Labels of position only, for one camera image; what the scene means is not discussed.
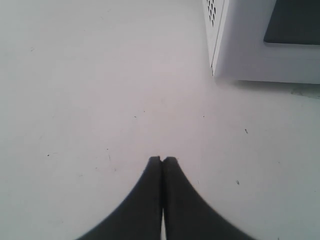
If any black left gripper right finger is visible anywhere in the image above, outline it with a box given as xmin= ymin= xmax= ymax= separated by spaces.
xmin=162 ymin=157 xmax=252 ymax=240

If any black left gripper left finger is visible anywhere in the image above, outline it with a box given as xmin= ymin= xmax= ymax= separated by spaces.
xmin=79 ymin=156 xmax=163 ymax=240

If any white microwave door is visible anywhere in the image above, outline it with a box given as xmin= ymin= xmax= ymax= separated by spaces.
xmin=213 ymin=0 xmax=320 ymax=84

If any white microwave oven body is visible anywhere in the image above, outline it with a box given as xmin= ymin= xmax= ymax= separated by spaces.
xmin=202 ymin=0 xmax=225 ymax=75

